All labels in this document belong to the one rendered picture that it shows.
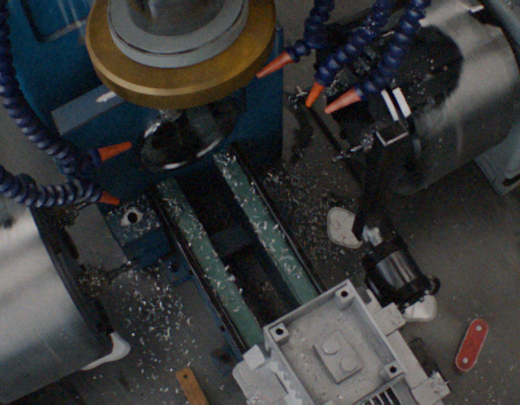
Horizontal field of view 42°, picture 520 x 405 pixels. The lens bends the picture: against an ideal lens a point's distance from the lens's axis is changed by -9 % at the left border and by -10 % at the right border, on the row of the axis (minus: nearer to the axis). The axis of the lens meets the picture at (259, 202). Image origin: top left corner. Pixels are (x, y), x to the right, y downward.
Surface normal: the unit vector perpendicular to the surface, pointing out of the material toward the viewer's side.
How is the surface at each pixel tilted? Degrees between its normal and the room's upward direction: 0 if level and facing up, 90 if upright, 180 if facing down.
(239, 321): 0
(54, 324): 51
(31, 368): 69
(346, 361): 0
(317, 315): 0
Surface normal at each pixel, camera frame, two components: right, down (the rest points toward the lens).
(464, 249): -0.02, -0.40
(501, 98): 0.38, 0.41
